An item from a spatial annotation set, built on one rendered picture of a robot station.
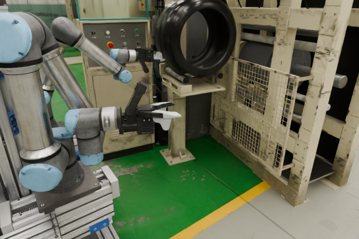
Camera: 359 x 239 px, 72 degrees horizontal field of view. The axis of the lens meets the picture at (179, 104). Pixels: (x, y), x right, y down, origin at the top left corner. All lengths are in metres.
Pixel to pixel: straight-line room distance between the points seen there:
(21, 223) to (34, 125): 0.43
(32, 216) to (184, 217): 1.07
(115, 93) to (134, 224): 1.06
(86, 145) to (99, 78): 1.36
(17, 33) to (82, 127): 0.30
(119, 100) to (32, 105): 1.49
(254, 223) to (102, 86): 1.56
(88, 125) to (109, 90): 1.41
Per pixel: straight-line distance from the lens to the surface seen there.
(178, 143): 2.34
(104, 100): 2.21
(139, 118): 0.78
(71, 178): 1.07
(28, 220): 1.13
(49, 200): 1.07
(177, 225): 1.85
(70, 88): 0.90
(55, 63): 0.89
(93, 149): 0.84
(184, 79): 1.68
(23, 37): 0.73
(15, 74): 0.78
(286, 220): 2.02
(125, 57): 1.59
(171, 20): 1.60
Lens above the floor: 1.38
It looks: 22 degrees down
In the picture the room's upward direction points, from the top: straight up
